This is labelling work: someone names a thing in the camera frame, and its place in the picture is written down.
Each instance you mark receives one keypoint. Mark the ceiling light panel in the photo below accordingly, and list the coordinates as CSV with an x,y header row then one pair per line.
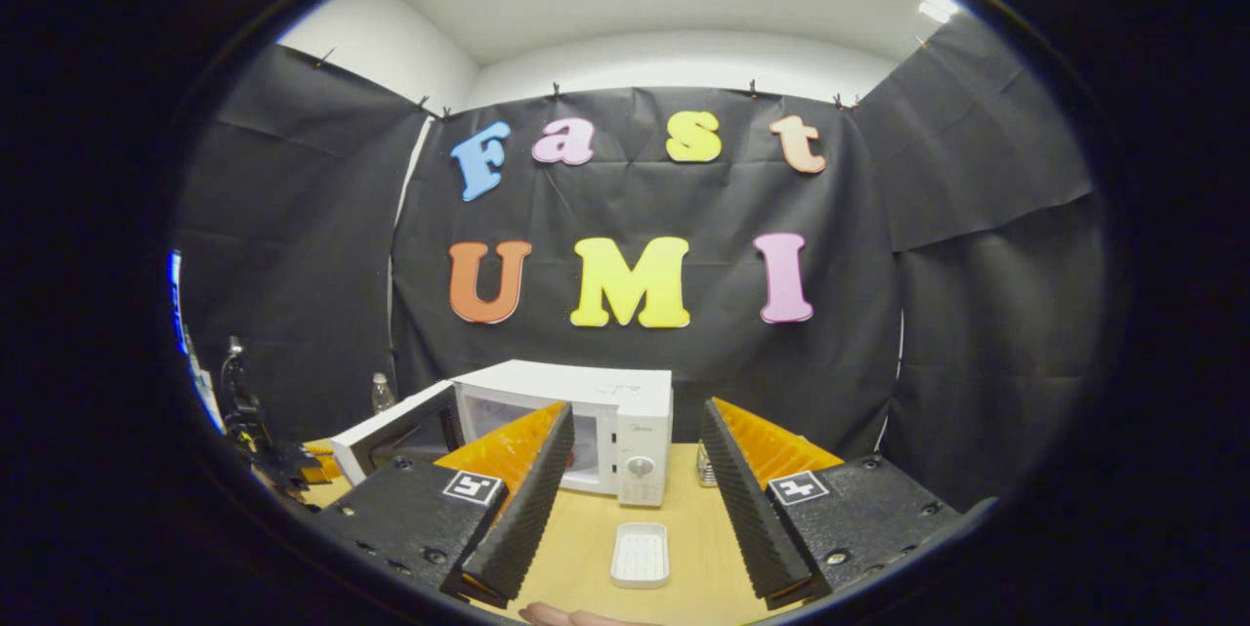
x,y
939,6

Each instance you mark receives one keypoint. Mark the white rectangular tray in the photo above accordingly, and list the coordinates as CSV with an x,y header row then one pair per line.
x,y
641,553

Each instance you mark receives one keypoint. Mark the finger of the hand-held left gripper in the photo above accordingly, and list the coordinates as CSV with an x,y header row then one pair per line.
x,y
320,465

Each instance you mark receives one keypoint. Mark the white microwave oven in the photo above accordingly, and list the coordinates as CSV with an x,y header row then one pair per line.
x,y
625,411

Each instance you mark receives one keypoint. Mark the clear plastic water bottle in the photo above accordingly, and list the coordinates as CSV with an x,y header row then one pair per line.
x,y
382,395

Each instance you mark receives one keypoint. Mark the black backdrop cloth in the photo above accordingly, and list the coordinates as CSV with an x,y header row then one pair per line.
x,y
635,196

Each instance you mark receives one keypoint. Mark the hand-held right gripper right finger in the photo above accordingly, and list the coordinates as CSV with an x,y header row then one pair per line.
x,y
747,509

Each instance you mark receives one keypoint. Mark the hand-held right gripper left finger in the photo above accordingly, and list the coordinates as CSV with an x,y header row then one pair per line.
x,y
527,509

